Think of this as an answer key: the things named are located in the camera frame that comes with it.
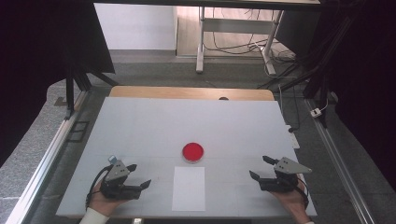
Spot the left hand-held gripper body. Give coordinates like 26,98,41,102
99,159,143,201

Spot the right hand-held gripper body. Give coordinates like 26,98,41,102
258,157,313,193

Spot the white paper sheet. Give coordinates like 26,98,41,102
171,166,206,213

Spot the round red ink pad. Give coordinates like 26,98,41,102
181,142,205,165

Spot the person's left hand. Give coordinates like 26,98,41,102
88,182,133,217

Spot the person's right hand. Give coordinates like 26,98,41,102
271,175,310,224

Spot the white power strip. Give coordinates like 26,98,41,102
285,124,301,150

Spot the white work board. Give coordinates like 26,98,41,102
55,96,318,218

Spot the wooden table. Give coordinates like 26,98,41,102
108,85,276,102

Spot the black tripod stand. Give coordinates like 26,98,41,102
63,55,120,121

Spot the black metal stand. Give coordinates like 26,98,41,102
257,15,354,129

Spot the black curtain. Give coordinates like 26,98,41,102
0,0,117,167
320,0,396,189

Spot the left hand-held gripper black cable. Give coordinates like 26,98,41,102
85,165,112,213

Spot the hand-held gripper black cable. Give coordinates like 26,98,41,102
297,177,310,210
85,165,112,213

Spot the right hand-held gripper black cable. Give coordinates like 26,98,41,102
297,177,310,210

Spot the aluminium rail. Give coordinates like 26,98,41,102
304,98,376,224
5,90,90,224

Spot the tangle of black floor cables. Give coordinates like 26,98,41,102
204,8,297,64

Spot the white desk frame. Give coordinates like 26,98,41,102
195,6,285,76

